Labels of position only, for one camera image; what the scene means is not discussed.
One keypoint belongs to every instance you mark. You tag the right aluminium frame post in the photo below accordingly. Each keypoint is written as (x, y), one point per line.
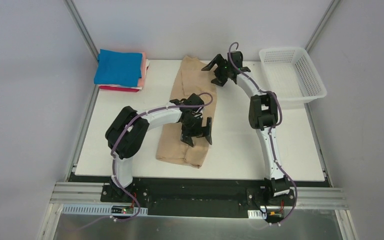
(322, 24)

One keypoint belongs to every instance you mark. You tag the right white cable duct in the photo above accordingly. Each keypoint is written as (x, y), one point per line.
(257, 214)

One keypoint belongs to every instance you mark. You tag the red folded t shirt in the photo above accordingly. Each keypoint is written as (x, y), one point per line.
(119, 89)

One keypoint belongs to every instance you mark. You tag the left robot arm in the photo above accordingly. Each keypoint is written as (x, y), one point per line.
(127, 132)

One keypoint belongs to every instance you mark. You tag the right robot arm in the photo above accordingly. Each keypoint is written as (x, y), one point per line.
(263, 116)

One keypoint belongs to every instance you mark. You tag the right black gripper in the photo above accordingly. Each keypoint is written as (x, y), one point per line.
(218, 71)

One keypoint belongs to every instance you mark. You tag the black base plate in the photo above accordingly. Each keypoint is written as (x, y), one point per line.
(181, 197)

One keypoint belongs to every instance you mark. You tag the white cable duct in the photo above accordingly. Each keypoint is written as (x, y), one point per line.
(103, 210)
(257, 214)

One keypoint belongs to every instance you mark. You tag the left aluminium frame post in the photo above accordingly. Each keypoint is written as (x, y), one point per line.
(75, 14)

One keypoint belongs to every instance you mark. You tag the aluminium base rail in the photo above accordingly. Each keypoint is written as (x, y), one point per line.
(325, 198)

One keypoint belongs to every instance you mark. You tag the blue folded t shirt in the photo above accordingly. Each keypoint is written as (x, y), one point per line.
(118, 68)

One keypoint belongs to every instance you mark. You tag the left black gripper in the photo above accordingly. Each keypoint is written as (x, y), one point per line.
(196, 128)

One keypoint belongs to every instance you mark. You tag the white plastic basket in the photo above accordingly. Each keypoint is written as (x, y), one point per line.
(291, 74)

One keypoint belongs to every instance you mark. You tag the pink folded t shirt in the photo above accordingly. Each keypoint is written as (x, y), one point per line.
(143, 71)

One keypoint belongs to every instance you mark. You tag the left white cable duct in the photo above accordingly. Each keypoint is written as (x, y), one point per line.
(103, 210)

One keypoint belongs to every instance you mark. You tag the beige t shirt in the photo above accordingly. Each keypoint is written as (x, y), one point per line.
(189, 79)

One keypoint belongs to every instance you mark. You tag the aluminium frame post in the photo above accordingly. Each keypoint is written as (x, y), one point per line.
(75, 14)
(322, 24)

